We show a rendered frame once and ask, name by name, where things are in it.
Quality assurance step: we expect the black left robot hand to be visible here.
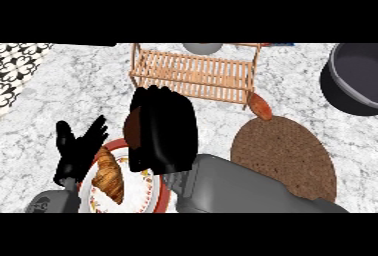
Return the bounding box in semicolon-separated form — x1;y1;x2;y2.
51;114;110;188

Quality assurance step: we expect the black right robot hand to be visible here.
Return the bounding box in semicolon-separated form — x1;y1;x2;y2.
124;84;199;176

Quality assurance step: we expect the wooden tiered shelf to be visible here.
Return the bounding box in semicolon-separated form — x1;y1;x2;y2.
128;42;263;111

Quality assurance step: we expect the dark brown rounded object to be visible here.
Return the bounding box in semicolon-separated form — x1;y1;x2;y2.
122;106;144;151

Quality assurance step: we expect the golden brown croissant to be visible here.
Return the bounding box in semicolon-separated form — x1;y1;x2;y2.
90;144;125;205

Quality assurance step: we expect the white plate with red rim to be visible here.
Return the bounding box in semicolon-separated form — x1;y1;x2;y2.
75;138;171;214

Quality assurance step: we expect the grey round bowl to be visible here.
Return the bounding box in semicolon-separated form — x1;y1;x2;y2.
181;42;224;56

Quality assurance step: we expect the dark grey pot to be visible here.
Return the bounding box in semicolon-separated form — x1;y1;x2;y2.
319;42;378;117

